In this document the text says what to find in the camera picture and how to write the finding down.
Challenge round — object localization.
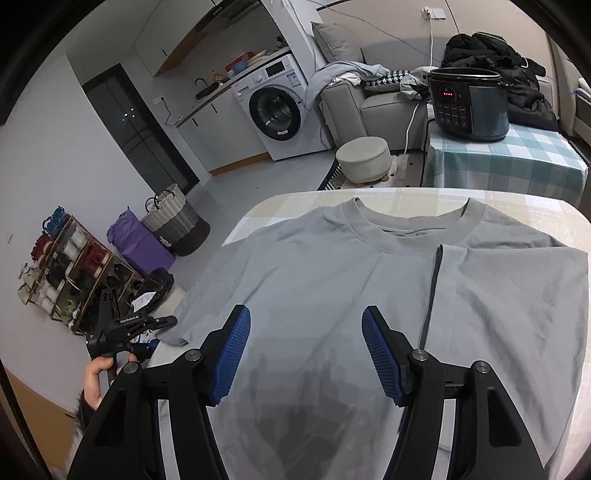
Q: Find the white upper cabinet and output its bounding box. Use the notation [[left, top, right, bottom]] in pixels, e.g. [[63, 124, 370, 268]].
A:
[[134, 0, 278, 77]]

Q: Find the black jacket pile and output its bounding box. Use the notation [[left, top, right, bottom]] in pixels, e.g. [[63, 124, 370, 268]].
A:
[[443, 32, 560, 132]]

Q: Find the person's left forearm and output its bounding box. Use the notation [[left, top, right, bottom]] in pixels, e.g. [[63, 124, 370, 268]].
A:
[[68, 390, 101, 446]]

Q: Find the houndstooth cushion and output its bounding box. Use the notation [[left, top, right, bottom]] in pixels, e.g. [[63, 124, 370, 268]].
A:
[[365, 69, 416, 91]]

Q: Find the teal checked covered box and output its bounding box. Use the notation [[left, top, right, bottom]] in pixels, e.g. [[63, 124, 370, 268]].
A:
[[422, 122, 591, 204]]

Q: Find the grey sofa pillow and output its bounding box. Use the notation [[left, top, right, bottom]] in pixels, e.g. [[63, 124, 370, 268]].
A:
[[310, 21, 370, 65]]

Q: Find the light grey blanket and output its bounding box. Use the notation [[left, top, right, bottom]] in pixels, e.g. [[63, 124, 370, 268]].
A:
[[305, 60, 393, 112]]

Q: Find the grey sofa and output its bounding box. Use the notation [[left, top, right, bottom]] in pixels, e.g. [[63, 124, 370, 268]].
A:
[[318, 18, 561, 154]]

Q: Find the white power cable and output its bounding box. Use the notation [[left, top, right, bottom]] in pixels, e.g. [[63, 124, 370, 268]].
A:
[[404, 18, 435, 155]]

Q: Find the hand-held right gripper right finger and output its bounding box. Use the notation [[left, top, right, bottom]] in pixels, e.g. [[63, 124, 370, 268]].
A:
[[361, 305, 552, 480]]

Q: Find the grey woven basket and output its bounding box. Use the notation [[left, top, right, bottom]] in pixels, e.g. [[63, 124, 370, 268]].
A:
[[141, 183, 211, 257]]

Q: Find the shoe rack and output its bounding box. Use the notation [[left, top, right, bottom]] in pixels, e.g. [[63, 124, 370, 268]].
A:
[[18, 208, 145, 335]]

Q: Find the black shoe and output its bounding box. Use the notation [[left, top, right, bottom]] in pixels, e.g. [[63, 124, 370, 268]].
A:
[[134, 269, 175, 315]]

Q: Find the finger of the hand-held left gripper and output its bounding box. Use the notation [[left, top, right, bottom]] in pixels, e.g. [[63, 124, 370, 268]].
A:
[[126, 339, 161, 360], [134, 315, 178, 334]]

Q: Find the person's left hand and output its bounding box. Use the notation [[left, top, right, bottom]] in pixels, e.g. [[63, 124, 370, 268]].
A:
[[83, 353, 139, 410]]

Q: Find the white washing machine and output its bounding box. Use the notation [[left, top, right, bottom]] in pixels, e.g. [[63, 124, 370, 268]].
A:
[[232, 53, 334, 161]]

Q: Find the round beige stool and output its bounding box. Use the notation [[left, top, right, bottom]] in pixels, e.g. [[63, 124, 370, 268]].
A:
[[335, 137, 391, 185]]

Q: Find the light grey garment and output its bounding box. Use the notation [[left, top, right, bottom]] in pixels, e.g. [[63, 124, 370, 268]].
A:
[[399, 67, 444, 100]]

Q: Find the range hood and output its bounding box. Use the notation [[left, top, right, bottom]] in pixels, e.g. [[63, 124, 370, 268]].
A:
[[194, 0, 259, 33]]

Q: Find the beige chair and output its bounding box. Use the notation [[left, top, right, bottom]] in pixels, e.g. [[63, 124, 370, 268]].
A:
[[549, 37, 591, 141]]

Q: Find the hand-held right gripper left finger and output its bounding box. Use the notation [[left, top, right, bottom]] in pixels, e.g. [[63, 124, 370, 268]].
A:
[[67, 305, 252, 480]]

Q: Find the black electric cooker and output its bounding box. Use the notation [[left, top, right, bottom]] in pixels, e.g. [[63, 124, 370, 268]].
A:
[[426, 68, 511, 142]]

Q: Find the dark door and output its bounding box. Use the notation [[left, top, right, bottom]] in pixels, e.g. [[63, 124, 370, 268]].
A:
[[82, 64, 199, 195]]

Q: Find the kitchen counter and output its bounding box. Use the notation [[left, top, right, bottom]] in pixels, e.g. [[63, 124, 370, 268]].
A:
[[175, 78, 269, 175]]

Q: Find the purple bag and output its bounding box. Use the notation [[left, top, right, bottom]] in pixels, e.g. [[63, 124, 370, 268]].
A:
[[107, 210, 177, 278]]

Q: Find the grey t-shirt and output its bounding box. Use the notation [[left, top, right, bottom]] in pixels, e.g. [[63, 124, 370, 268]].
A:
[[173, 196, 589, 480]]

